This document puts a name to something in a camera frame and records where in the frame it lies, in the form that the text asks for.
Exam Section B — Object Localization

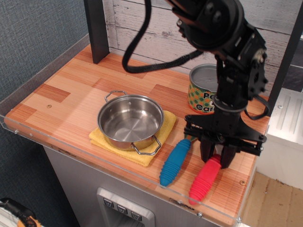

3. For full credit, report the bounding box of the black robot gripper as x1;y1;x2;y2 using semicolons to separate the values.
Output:
185;111;267;169

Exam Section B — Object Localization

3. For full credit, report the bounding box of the red handled metal spoon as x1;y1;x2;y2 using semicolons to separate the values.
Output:
189;145;223;205

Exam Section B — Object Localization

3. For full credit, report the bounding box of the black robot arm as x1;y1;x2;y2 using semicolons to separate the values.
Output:
170;0;267;168

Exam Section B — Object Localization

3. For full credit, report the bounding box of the yellow folded cloth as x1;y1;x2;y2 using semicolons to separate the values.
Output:
89;111;177;167

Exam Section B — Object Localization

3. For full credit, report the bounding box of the stainless steel pot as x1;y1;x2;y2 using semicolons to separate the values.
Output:
97;90;164;156

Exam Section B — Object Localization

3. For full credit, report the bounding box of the white toy sink unit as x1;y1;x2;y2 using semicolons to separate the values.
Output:
256;88;303;189

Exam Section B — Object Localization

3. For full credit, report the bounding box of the peas and carrots toy can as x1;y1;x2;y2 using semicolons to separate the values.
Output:
187;64;218;115

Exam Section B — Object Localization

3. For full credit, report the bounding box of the silver dispenser button panel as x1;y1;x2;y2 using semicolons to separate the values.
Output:
97;187;156;227

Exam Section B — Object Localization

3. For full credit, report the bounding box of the grey toy fridge cabinet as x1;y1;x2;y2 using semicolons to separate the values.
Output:
45;147;234;227

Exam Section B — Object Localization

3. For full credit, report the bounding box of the clear acrylic table guard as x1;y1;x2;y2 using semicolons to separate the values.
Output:
0;33;270;227

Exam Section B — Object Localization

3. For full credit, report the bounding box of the blue handled metal fork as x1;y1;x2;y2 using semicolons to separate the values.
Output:
159;134;197;186

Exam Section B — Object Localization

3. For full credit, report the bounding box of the dark right frame post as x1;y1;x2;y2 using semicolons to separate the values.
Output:
267;3;303;117

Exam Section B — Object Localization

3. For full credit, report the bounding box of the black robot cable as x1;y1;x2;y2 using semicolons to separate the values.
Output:
122;0;204;74

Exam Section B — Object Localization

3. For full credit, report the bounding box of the dark grey vertical post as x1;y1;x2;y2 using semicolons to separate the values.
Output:
84;0;109;64

